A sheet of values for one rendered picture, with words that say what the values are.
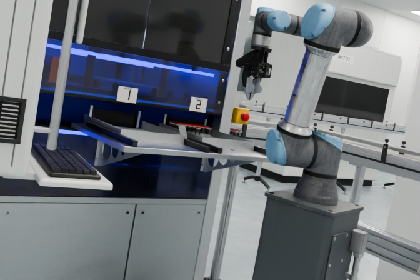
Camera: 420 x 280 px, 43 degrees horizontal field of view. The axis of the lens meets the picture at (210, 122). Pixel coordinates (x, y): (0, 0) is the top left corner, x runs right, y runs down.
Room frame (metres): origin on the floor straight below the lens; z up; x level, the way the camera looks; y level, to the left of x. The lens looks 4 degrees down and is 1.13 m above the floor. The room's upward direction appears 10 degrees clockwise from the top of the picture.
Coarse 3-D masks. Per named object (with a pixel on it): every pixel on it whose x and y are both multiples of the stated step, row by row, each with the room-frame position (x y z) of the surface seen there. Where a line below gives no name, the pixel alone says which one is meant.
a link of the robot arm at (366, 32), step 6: (360, 12) 1.67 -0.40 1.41; (300, 18) 2.04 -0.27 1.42; (366, 18) 1.66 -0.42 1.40; (300, 24) 2.03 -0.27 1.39; (366, 24) 1.65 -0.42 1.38; (372, 24) 1.70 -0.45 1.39; (366, 30) 1.65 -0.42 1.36; (372, 30) 1.69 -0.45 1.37; (300, 36) 2.07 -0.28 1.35; (360, 36) 1.65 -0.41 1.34; (366, 36) 1.66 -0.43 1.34; (354, 42) 1.66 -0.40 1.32; (360, 42) 1.67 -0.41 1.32; (366, 42) 1.70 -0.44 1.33
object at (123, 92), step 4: (120, 88) 2.09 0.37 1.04; (124, 88) 2.10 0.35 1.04; (128, 88) 2.11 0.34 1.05; (132, 88) 2.12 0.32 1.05; (136, 88) 2.13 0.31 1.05; (120, 92) 2.09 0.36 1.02; (124, 92) 2.10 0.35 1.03; (128, 92) 2.11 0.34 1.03; (132, 92) 2.12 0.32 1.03; (136, 92) 2.13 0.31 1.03; (120, 96) 2.09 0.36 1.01; (124, 96) 2.10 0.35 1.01; (128, 96) 2.11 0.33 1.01; (132, 96) 2.13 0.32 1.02; (136, 96) 2.13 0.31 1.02; (120, 100) 2.10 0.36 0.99; (124, 100) 2.11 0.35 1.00; (128, 100) 2.12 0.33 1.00; (132, 100) 2.13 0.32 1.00
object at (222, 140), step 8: (168, 128) 2.23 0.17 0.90; (176, 128) 2.18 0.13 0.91; (192, 136) 2.08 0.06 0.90; (200, 136) 2.04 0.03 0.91; (216, 136) 2.38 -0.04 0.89; (224, 136) 2.34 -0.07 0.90; (232, 136) 2.29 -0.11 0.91; (216, 144) 2.06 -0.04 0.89; (224, 144) 2.08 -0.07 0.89; (232, 144) 2.11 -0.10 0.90; (240, 144) 2.13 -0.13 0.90; (248, 144) 2.15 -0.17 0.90
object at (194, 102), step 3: (192, 99) 2.29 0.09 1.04; (195, 99) 2.30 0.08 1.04; (198, 99) 2.31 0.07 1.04; (201, 99) 2.31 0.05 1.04; (204, 99) 2.32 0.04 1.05; (192, 102) 2.29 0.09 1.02; (195, 102) 2.30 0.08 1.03; (198, 102) 2.31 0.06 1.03; (201, 102) 2.32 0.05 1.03; (204, 102) 2.33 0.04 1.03; (192, 105) 2.29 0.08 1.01; (195, 105) 2.30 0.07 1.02; (201, 105) 2.32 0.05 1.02; (204, 105) 2.33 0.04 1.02; (189, 108) 2.28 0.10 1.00; (192, 108) 2.29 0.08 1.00; (195, 108) 2.30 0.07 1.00; (201, 108) 2.32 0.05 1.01; (204, 108) 2.33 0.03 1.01; (198, 111) 2.31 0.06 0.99; (201, 111) 2.32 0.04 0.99; (204, 111) 2.33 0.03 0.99
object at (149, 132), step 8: (88, 120) 2.07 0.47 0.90; (96, 120) 2.00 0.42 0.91; (112, 128) 1.88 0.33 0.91; (120, 128) 1.84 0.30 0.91; (128, 128) 2.17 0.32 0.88; (136, 128) 2.23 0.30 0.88; (144, 128) 2.22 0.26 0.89; (152, 128) 2.17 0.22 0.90; (160, 128) 2.12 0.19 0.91; (128, 136) 1.84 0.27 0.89; (136, 136) 1.86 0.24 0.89; (144, 136) 1.88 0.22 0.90; (152, 136) 1.90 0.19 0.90; (160, 136) 1.92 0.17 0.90; (168, 136) 1.93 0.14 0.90; (176, 136) 1.95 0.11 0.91; (184, 136) 1.97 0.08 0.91
